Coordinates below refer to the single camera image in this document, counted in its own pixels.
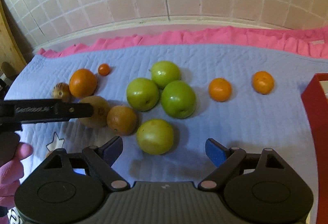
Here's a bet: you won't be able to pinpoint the green apple back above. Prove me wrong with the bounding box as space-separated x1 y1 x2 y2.
150 60 181 89

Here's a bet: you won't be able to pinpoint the large orange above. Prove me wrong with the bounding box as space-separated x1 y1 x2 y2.
69 69 98 99

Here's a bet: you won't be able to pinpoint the pink towel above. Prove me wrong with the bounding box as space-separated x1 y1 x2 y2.
37 26 327 59

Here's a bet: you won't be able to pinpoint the left hand pink glove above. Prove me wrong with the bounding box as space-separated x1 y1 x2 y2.
1 143 33 209

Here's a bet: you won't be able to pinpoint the mandarin orange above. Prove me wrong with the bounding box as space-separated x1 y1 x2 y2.
252 71 275 95
208 78 232 102

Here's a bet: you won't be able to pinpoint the blue quilted mat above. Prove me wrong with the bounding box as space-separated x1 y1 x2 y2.
7 45 327 204

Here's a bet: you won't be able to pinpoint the yellowish green apple front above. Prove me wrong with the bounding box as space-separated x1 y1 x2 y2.
136 119 175 155

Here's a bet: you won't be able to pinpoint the wooden cabinet side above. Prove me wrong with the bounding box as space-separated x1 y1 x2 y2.
1 0 27 77

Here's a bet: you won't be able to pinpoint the small cherry tomato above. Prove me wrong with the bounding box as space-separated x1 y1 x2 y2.
98 63 111 77

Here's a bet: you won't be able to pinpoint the large brown kiwi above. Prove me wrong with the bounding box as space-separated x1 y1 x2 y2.
78 95 111 129

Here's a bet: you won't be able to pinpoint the striped brown small fruit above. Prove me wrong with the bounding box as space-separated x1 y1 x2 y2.
52 83 72 103

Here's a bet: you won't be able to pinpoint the small brown kiwi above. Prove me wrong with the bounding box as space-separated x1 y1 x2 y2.
107 105 138 135

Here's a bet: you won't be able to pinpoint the red white storage box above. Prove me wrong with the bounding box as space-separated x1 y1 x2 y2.
301 73 327 223

